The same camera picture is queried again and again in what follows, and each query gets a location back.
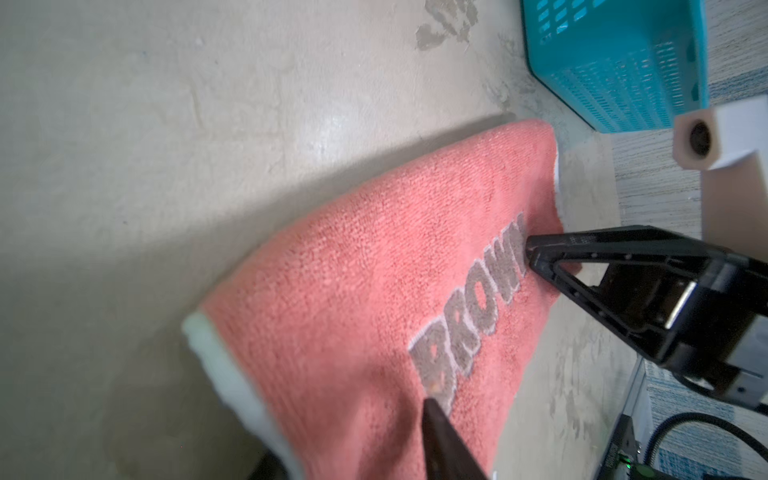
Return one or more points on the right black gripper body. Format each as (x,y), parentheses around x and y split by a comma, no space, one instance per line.
(710,332)

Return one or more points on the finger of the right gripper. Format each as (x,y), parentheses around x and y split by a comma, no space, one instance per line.
(588,306)
(635,246)

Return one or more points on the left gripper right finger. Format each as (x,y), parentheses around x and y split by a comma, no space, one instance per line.
(446,455)

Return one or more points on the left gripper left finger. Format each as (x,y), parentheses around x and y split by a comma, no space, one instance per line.
(269,467)

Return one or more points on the red pink towel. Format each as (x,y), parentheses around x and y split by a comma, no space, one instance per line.
(328,338)

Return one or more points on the teal plastic basket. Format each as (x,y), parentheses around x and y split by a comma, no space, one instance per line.
(621,65)

